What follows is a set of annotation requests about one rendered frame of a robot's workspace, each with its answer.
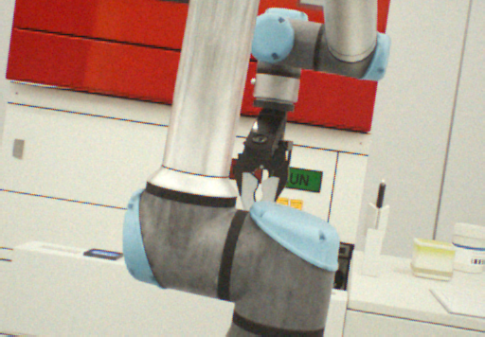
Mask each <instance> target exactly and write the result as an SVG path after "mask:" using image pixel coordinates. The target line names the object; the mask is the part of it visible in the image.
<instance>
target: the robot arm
mask: <svg viewBox="0 0 485 337"><path fill-rule="evenodd" d="M259 5H260V0H189V10H188V15H187V20H186V25H185V30H184V40H183V44H182V49H181V54H180V60H179V64H178V69H177V80H176V83H175V89H174V94H173V99H172V104H171V118H170V123H169V127H168V132H167V137H166V143H165V148H164V158H163V163H162V165H161V167H160V168H159V169H158V170H157V171H155V172H154V173H152V174H151V175H150V176H149V177H148V178H147V183H146V187H145V188H141V189H138V190H136V191H135V192H134V193H133V194H132V195H131V197H130V199H129V202H128V210H127V211H126V212H125V216H124V221H123V227H122V252H123V257H124V262H125V264H126V266H127V269H128V272H129V274H130V275H131V276H133V277H134V278H135V279H136V280H138V281H140V282H143V283H149V284H153V285H156V286H157V287H158V288H159V289H162V290H166V289H170V290H177V291H181V292H185V293H192V294H196V295H200V296H207V297H211V298H215V299H219V300H224V301H226V302H231V303H233V304H234V308H233V318H232V322H231V326H230V328H229V330H228V332H227V333H226V336H225V337H324V333H325V325H326V319H327V315H328V311H329V305H330V302H331V297H332V284H333V280H334V276H335V271H336V270H337V269H338V262H337V260H338V248H339V236H338V232H337V230H336V229H335V228H334V227H332V226H331V224H330V223H328V222H326V221H324V220H322V219H320V218H318V217H317V216H315V215H313V214H310V213H306V212H304V211H302V210H299V209H296V208H294V207H291V206H289V205H282V204H276V202H277V199H278V198H279V196H280V194H281V192H282V191H283V189H284V188H285V187H286V186H287V184H288V178H289V167H290V162H291V156H292V150H293V144H294V141H289V140H285V139H284V134H285V129H286V123H287V116H288V112H295V107H296V105H294V103H296V102H297V96H298V89H299V83H300V75H301V69H302V68H303V69H308V70H313V71H317V72H322V73H327V74H332V75H341V76H346V77H351V78H356V79H358V80H373V81H380V80H381V79H382V78H383V77H384V75H385V73H386V68H387V65H388V55H389V50H390V44H391V40H390V38H389V36H388V35H386V34H383V33H379V31H376V15H377V0H323V7H324V15H325V24H319V23H315V22H310V21H308V16H307V15H306V14H305V13H304V12H302V11H295V10H290V9H277V8H271V9H268V10H267V11H266V12H265V13H264V14H262V15H260V16H258V17H257V15H258V10H259ZM250 53H251V54H253V55H254V58H256V59H257V60H258V62H257V68H256V73H257V74H256V79H252V80H251V83H252V84H255V86H254V95H253V96H254V97H256V99H254V100H253V107H259V108H263V109H262V110H260V112H259V115H258V116H257V118H256V120H255V122H254V125H253V127H252V129H251V131H250V132H249V134H248V136H247V138H246V141H244V142H243V144H244V149H243V151H242V153H238V161H237V163H236V166H235V171H234V175H235V180H236V184H237V187H238V190H239V193H240V199H241V202H242V207H243V210H241V209H239V208H236V202H237V198H238V192H237V190H236V189H235V188H234V186H233V185H232V184H231V183H230V181H229V178H228V175H229V171H230V166H231V161H232V157H233V147H234V143H235V137H236V132H237V129H238V123H239V118H240V109H241V104H242V100H243V91H244V86H245V82H246V77H247V67H248V63H249V58H250ZM286 151H288V159H287V154H286ZM257 169H264V170H267V171H268V174H270V175H272V174H273V177H270V178H267V179H265V180H263V181H262V183H261V191H262V198H261V199H260V201H256V198H255V192H256V190H257V189H258V187H259V184H260V179H259V178H257V177H256V176H255V175H254V171H256V170H257Z"/></svg>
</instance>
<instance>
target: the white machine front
mask: <svg viewBox="0 0 485 337"><path fill-rule="evenodd" d="M170 118H171V105H170V104H165V103H159V102H149V101H143V100H136V99H130V98H120V97H114V96H102V95H96V94H91V93H85V92H79V91H73V90H67V89H62V88H55V87H43V86H38V85H32V84H26V83H21V82H15V81H11V82H10V85H9V96H8V103H7V109H6V115H5V129H4V135H3V141H2V148H1V153H0V258H3V259H8V260H11V259H12V252H13V248H14V247H15V246H18V245H20V244H23V243H26V242H30V241H38V242H48V243H54V244H59V245H63V246H69V247H74V248H80V249H91V248H99V249H103V250H109V251H114V252H120V253H123V252H122V227H123V221H124V216H125V212H126V211H127V210H128V202H129V199H130V197H131V195H132V194H133V193H134V192H135V191H136V190H138V189H141V188H145V187H146V183H147V178H148V177H149V176H150V175H151V174H152V173H154V172H155V171H157V170H158V169H160V167H161V165H162V163H163V158H164V148H165V143H166V137H167V132H168V127H169V123H170ZM256 118H257V117H256V116H246V115H240V118H239V123H238V129H237V132H236V137H235V143H234V147H233V157H232V159H233V160H238V153H243V149H244V144H243V142H244V141H246V138H247V136H248V134H249V132H250V131H251V129H252V127H253V125H254V122H255V120H256ZM371 135H372V133H361V132H356V131H350V130H337V129H333V128H327V127H321V126H315V125H310V124H303V123H292V122H287V123H286V129H285V134H284V139H285V140H289V141H294V144H293V150H292V156H291V162H290V167H289V169H299V170H305V171H316V172H321V177H320V183H319V189H318V191H314V190H310V189H303V188H298V187H292V186H286V187H285V188H284V189H283V191H282V192H281V194H280V196H279V197H281V198H285V199H289V203H288V204H289V205H290V199H297V200H303V202H302V211H304V212H306V213H310V214H313V215H315V216H317V217H318V218H320V219H322V220H324V221H326V222H328V223H330V224H331V226H332V227H334V228H335V229H336V230H337V232H338V236H339V244H341V245H347V246H349V247H350V250H349V256H348V257H343V256H338V257H341V258H345V259H347V260H348V264H347V270H346V281H345V287H344V291H345V290H346V288H347V282H348V276H349V270H350V260H351V259H352V251H353V250H354V245H355V240H356V234H357V228H358V222H359V212H360V206H361V201H362V195H363V189H364V184H365V179H366V167H367V161H368V151H369V145H370V139H371Z"/></svg>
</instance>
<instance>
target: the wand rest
mask: <svg viewBox="0 0 485 337"><path fill-rule="evenodd" d="M378 211H379V213H378ZM388 211H389V206H383V207H381V208H380V209H379V208H378V207H377V206H374V205H373V203H369V204H368V212H367V221H366V227H365V232H364V236H365V237H366V238H367V239H366V247H365V252H364V257H363V263H362V269H361V275H368V276H376V277H377V271H378V266H379V260H380V255H381V243H382V239H384V238H385V234H386V225H387V215H388ZM377 216H378V219H377ZM376 221H377V223H376ZM375 226H376V227H375Z"/></svg>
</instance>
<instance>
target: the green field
mask: <svg viewBox="0 0 485 337"><path fill-rule="evenodd" d="M320 177H321V172H316V171H305V170H299V169H293V168H289V178H288V184H287V186H292V187H298V188H303V189H310V190H314V191H318V189H319V183H320Z"/></svg>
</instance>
